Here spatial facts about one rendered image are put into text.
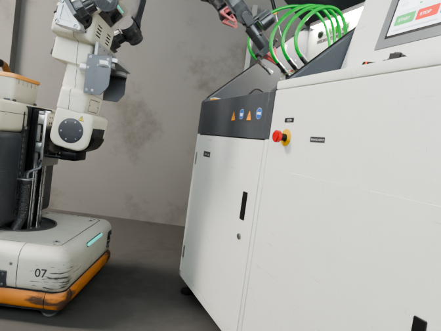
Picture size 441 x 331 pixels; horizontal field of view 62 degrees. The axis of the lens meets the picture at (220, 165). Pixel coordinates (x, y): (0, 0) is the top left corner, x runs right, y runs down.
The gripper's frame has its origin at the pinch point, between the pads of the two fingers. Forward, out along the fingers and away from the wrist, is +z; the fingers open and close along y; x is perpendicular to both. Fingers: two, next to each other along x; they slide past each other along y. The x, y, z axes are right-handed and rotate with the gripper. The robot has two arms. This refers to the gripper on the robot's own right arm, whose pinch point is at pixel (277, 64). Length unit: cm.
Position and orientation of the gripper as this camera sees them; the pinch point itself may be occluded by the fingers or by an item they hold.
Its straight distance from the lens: 164.9
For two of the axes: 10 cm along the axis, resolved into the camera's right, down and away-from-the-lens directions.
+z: 6.1, 7.7, 1.6
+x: -1.4, -0.9, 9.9
